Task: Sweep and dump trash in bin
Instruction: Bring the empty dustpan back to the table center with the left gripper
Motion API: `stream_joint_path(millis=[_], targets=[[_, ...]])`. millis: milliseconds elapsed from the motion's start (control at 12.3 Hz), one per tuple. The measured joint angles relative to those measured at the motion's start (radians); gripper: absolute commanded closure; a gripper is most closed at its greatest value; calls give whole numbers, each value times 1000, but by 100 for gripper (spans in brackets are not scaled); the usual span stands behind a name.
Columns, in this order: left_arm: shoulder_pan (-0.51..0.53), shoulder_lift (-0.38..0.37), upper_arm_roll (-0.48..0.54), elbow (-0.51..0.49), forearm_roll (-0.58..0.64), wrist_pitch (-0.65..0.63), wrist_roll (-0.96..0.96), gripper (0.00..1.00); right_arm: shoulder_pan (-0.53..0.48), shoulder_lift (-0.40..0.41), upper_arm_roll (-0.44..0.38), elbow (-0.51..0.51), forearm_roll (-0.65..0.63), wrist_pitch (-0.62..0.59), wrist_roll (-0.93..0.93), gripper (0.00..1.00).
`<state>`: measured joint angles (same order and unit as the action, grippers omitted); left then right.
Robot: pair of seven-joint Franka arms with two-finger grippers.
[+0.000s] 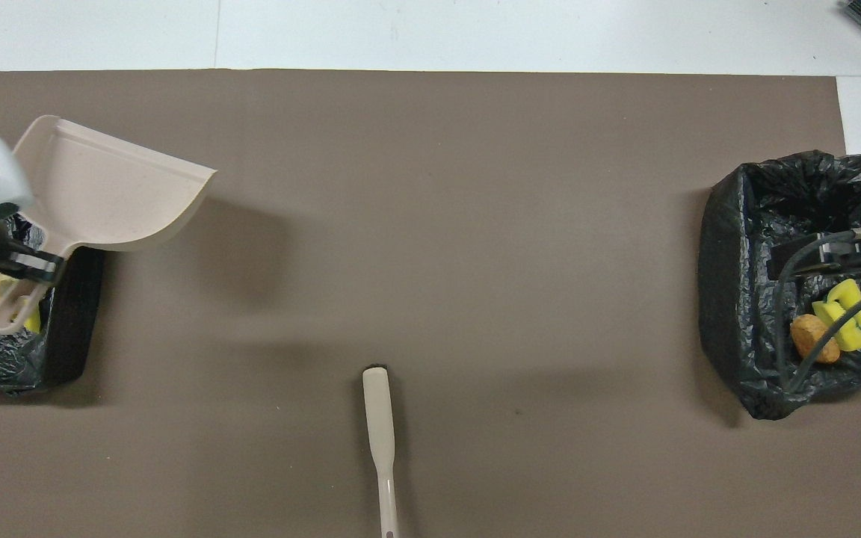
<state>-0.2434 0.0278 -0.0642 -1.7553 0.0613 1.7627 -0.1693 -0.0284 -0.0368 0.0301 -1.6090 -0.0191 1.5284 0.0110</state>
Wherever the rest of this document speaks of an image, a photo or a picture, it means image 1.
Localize small yellow sponge scrap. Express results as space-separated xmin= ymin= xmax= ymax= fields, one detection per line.
xmin=0 ymin=270 xmax=41 ymax=334

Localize yellow sponge with green side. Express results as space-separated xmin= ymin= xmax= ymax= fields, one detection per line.
xmin=812 ymin=299 xmax=861 ymax=352

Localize brown bread roll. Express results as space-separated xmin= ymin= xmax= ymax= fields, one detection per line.
xmin=790 ymin=314 xmax=841 ymax=365

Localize beige plastic dustpan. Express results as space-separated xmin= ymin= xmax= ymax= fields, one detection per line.
xmin=0 ymin=115 xmax=217 ymax=335

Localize beige hand brush black bristles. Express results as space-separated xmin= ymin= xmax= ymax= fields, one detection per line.
xmin=362 ymin=364 xmax=401 ymax=538

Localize black bag lined trash bin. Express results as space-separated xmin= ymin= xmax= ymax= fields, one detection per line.
xmin=0 ymin=213 xmax=106 ymax=395
xmin=698 ymin=149 xmax=861 ymax=421

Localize brown table mat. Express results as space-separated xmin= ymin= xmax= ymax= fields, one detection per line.
xmin=0 ymin=69 xmax=861 ymax=538

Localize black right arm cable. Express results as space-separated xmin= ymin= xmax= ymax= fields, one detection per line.
xmin=774 ymin=226 xmax=861 ymax=393

